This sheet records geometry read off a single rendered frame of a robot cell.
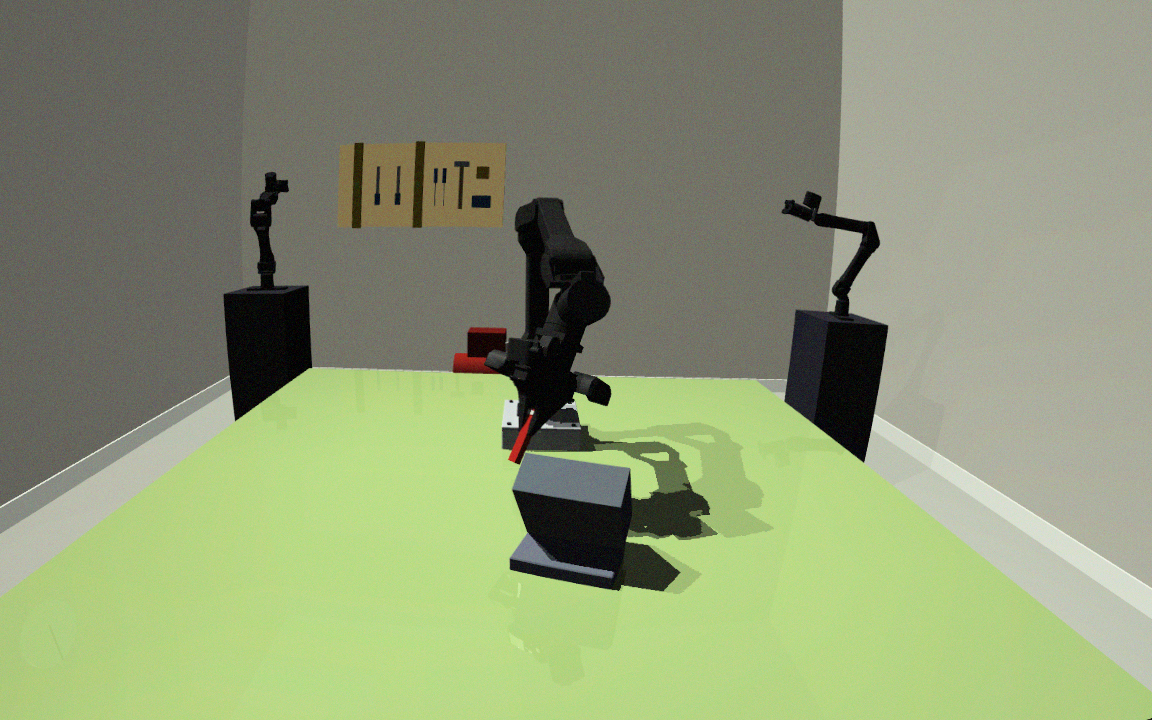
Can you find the red peg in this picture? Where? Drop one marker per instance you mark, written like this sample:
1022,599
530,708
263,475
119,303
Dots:
522,441

